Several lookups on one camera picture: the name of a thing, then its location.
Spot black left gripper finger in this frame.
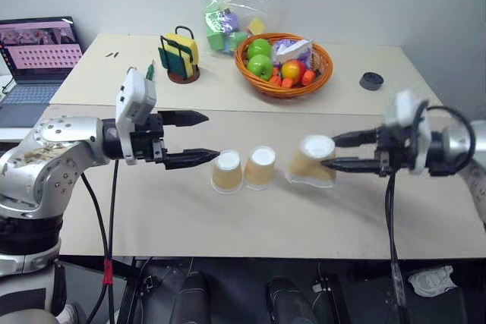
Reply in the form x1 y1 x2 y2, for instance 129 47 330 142
164 147 222 171
157 109 210 128

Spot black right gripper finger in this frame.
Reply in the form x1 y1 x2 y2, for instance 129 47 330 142
321 157 381 174
331 128 381 149

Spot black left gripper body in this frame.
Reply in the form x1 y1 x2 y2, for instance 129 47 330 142
130 112 169 165

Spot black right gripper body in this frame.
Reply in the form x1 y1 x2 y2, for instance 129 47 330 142
373 124 414 178

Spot tan paper cup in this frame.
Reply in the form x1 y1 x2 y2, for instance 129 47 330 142
286 134 338 188
244 145 276 191
210 149 244 194

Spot sponges in black rack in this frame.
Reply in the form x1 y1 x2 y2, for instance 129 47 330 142
157 25 201 83

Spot black round cap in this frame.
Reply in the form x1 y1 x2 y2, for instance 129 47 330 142
358 71 385 92

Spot green scouring pad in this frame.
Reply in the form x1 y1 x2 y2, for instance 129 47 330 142
159 46 180 73

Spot yellow sponge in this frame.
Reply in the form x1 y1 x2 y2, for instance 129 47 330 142
166 32 200 77

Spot orange wicker basket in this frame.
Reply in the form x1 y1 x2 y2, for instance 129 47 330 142
234 32 334 99

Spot green foam block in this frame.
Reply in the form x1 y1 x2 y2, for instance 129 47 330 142
207 30 226 52

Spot green apple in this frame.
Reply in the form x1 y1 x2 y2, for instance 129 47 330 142
247 38 273 60
246 54 275 82

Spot red yellow apple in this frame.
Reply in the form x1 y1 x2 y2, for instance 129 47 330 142
280 59 308 84

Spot purple foam block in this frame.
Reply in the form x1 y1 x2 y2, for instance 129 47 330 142
222 10 239 33

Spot white purple paper packet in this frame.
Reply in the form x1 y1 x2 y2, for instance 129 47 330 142
272 37 315 71

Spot yellow foam block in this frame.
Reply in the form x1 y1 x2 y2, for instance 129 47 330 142
246 17 266 36

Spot clear plastic bag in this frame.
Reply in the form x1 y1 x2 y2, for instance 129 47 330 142
201 0 286 58

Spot white crumpled cloth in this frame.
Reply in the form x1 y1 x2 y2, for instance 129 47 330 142
407 264 456 297

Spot open laptop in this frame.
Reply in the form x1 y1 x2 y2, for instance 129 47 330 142
0 16 84 128

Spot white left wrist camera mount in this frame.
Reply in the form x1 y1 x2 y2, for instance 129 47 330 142
115 68 158 166

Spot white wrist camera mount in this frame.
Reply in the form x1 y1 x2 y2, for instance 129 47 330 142
115 68 158 166
382 90 432 175

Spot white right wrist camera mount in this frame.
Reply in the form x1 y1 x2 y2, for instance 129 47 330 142
382 90 432 175

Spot black right arm hanging cable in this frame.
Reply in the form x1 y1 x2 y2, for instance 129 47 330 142
383 175 412 324

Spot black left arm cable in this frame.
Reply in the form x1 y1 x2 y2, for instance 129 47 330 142
80 171 113 324
107 159 120 324

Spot black right arm looped cable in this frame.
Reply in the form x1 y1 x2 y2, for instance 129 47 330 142
412 105 476 178

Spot red tape on cable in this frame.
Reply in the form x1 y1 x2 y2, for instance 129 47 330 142
103 258 115 286

